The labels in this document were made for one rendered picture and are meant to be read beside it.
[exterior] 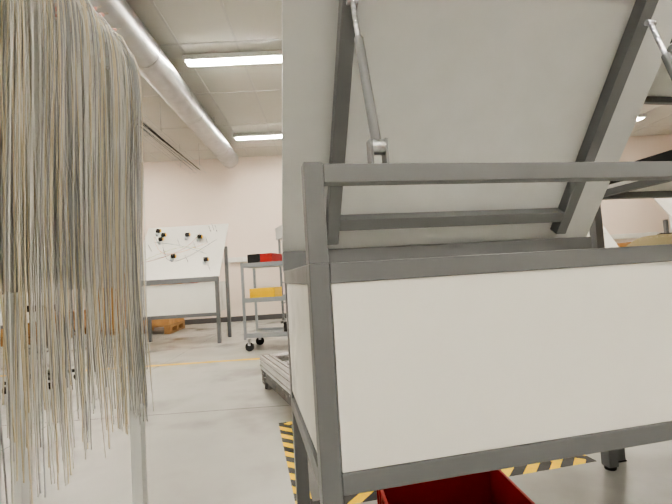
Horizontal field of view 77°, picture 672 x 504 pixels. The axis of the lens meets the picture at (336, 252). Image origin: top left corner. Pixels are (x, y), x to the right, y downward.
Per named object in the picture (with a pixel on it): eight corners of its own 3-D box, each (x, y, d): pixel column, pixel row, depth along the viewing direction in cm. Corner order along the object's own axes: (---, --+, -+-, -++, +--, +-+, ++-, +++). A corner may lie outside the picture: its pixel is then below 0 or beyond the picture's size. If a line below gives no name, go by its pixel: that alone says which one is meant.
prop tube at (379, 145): (370, 158, 89) (351, 43, 99) (382, 158, 89) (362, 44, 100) (374, 149, 86) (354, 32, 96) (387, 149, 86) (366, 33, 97)
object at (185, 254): (220, 343, 551) (215, 216, 560) (129, 349, 550) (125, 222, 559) (233, 335, 623) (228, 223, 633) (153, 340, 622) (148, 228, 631)
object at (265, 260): (244, 352, 469) (239, 254, 476) (257, 344, 520) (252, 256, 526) (333, 348, 461) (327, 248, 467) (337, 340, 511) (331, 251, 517)
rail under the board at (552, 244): (282, 271, 144) (281, 252, 145) (582, 254, 168) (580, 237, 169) (284, 271, 139) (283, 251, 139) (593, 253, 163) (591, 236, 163)
